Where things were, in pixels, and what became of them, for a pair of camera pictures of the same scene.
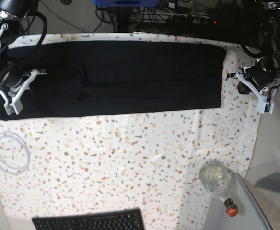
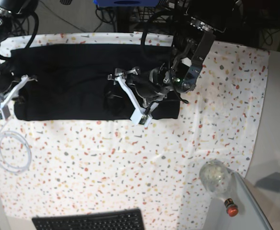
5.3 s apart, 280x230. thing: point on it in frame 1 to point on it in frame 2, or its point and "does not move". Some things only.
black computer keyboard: x=126 y=219 does not move
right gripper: x=264 y=72 to x=157 y=79
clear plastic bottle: x=215 y=175 does not move
